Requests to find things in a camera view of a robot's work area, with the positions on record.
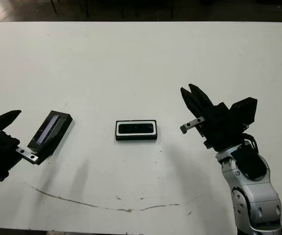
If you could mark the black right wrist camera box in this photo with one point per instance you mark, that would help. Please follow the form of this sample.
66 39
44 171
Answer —
245 110

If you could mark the black oblong camera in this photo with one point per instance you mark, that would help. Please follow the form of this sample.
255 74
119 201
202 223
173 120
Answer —
134 129

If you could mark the black box lid with print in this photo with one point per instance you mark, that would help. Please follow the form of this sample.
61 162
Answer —
55 127

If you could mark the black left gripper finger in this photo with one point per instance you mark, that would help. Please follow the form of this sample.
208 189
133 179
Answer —
4 117
7 123

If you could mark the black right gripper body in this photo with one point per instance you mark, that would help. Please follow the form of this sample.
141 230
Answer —
224 132

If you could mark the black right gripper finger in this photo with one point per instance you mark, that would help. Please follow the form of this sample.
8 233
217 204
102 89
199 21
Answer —
203 102
192 105

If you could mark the black box with white insert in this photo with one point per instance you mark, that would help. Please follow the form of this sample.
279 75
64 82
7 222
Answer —
134 138

